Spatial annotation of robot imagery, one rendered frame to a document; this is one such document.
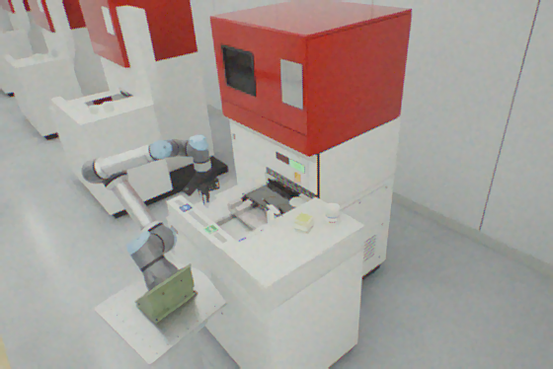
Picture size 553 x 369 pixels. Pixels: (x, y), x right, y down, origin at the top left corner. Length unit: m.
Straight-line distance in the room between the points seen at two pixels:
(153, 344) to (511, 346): 2.10
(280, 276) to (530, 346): 1.77
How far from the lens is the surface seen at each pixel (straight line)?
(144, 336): 1.89
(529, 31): 3.06
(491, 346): 2.98
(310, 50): 1.93
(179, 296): 1.92
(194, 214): 2.24
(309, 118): 2.02
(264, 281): 1.78
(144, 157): 1.82
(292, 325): 2.05
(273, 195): 2.41
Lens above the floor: 2.21
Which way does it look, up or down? 32 degrees down
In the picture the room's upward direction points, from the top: 4 degrees counter-clockwise
